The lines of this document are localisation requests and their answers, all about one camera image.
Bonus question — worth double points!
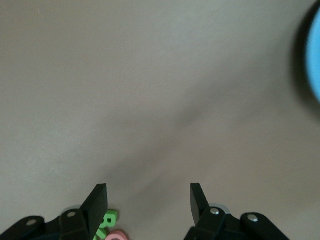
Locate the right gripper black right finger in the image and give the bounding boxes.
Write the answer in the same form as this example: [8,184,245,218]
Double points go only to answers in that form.
[183,183,291,240]

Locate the blue plate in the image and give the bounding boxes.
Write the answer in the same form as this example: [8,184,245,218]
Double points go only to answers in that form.
[305,1,320,104]

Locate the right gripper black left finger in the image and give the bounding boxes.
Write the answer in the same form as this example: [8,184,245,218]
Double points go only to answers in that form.
[0,183,110,240]

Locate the pink foam letter Q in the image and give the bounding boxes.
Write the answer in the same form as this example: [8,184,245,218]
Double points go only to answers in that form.
[104,229,129,240]

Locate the green foam letter B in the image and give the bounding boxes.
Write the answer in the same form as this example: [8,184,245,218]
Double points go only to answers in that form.
[98,209,120,230]

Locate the brown table cover sheet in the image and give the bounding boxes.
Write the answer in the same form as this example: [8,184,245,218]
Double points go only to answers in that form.
[0,0,320,240]

